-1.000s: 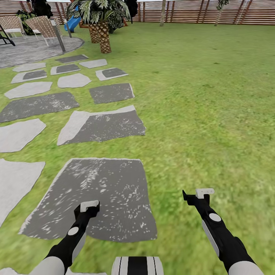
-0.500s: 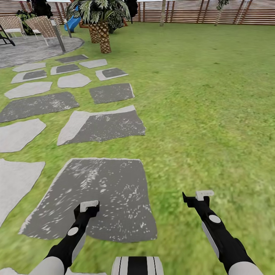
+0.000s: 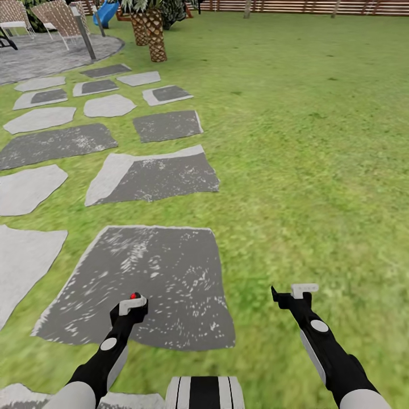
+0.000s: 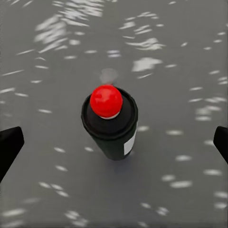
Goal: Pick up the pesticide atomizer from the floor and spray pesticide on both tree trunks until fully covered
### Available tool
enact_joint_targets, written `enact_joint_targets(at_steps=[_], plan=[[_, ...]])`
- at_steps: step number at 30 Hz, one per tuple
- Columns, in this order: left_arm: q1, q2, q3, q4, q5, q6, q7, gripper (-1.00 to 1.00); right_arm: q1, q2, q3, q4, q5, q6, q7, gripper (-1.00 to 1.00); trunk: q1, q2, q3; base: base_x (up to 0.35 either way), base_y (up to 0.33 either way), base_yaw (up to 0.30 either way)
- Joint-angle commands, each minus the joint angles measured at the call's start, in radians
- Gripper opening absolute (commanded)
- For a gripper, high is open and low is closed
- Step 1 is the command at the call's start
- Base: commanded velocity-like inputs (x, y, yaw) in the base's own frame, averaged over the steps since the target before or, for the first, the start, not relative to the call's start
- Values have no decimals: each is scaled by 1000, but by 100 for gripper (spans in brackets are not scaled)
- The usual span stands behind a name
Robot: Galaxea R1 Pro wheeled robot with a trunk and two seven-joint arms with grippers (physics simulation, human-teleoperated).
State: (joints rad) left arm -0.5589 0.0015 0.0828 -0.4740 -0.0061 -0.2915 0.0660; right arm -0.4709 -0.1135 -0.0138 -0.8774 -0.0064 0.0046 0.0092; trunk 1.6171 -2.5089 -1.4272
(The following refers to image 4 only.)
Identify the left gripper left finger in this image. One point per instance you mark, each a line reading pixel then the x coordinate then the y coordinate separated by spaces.
pixel 11 141

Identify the pesticide atomizer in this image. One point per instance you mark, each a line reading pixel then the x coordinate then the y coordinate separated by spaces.
pixel 109 116

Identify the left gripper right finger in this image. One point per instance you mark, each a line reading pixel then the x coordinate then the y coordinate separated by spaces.
pixel 221 141

